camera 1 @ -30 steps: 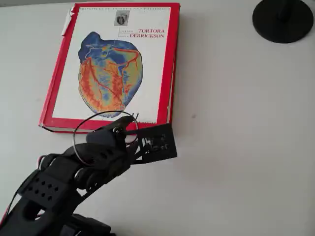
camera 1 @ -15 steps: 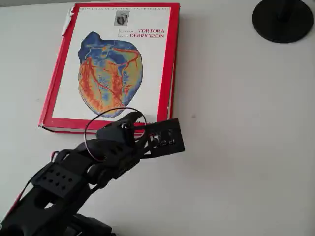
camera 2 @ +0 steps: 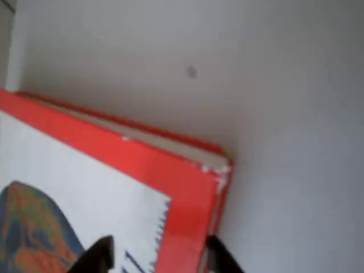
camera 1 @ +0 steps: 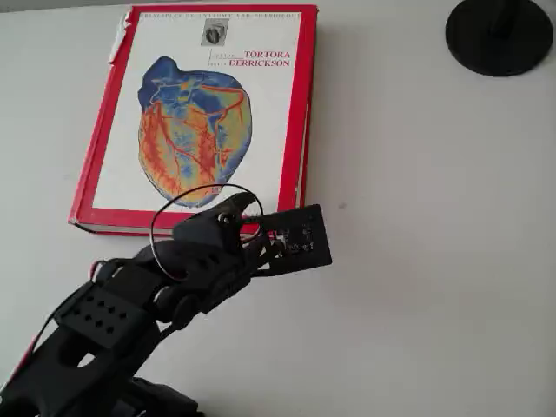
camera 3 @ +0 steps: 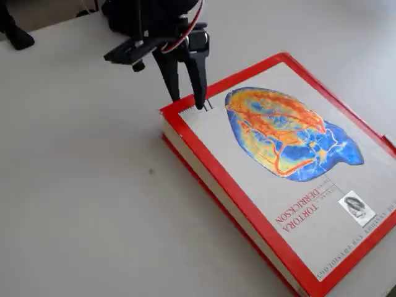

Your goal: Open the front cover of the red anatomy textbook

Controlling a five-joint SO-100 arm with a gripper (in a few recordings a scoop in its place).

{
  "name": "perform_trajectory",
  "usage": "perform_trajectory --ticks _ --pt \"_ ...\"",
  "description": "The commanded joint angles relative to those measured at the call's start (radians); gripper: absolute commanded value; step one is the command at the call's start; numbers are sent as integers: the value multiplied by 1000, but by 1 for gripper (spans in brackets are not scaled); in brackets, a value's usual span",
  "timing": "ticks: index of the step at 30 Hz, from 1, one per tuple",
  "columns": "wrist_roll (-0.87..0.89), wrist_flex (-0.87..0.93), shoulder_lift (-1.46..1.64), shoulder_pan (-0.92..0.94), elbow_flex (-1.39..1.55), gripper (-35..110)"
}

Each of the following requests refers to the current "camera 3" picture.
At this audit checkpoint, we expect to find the black stand foot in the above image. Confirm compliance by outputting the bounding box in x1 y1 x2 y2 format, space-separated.
0 0 35 51

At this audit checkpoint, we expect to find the black gripper camera mount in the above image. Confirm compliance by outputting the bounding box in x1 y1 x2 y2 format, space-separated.
103 37 165 72

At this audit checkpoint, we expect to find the red hardcover anatomy textbook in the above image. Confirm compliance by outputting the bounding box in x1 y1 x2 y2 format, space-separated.
159 51 396 297

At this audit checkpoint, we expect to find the red white black servo cable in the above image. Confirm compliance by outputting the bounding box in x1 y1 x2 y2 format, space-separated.
160 0 207 53

